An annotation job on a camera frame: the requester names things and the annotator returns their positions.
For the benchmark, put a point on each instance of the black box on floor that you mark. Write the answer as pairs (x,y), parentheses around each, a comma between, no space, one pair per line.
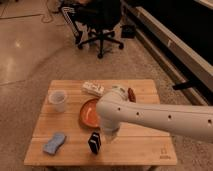
(128,31)

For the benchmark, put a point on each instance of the dark red oblong object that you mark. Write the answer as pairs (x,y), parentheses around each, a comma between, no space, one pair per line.
(131,95)

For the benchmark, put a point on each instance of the black office chair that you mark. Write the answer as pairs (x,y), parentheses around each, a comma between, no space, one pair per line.
(100,17)

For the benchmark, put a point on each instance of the blue sponge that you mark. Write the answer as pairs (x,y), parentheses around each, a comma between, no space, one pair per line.
(54,143)

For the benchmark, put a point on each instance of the clear plastic cup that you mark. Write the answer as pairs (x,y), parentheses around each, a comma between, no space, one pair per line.
(58,99)

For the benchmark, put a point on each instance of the wooden table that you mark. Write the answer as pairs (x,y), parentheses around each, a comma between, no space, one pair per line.
(134,145)

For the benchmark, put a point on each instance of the orange round plate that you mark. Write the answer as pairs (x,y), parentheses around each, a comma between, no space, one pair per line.
(88,115)

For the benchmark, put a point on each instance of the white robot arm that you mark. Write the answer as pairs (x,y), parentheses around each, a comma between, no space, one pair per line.
(115,107)

